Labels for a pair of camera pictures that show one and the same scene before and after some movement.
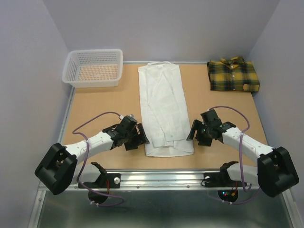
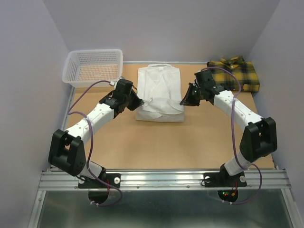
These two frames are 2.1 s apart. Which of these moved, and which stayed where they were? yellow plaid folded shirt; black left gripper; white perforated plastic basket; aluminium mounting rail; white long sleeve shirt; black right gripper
Moved: black right gripper; black left gripper; white long sleeve shirt
Stayed: aluminium mounting rail; white perforated plastic basket; yellow plaid folded shirt
